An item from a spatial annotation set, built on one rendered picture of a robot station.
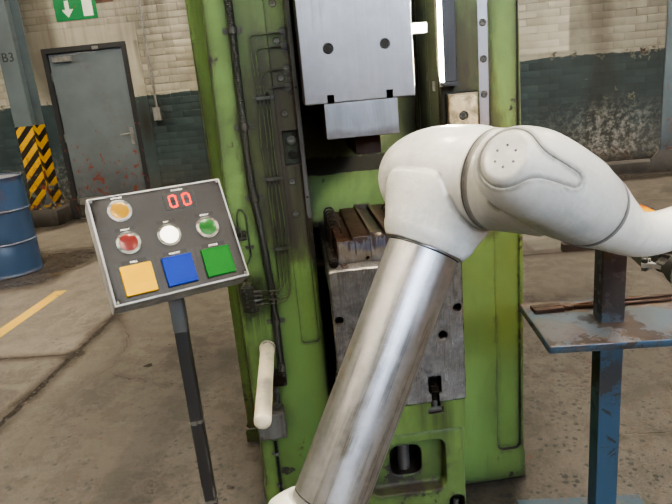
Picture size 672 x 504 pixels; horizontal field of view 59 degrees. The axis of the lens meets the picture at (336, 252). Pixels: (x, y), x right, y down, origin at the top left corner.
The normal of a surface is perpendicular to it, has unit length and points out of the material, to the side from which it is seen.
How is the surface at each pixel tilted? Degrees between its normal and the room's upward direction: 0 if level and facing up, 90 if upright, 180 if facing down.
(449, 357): 90
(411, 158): 62
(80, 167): 90
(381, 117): 90
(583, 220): 119
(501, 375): 90
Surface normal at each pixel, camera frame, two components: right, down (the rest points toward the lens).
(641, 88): -0.04, 0.28
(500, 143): -0.64, -0.18
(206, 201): 0.38, -0.31
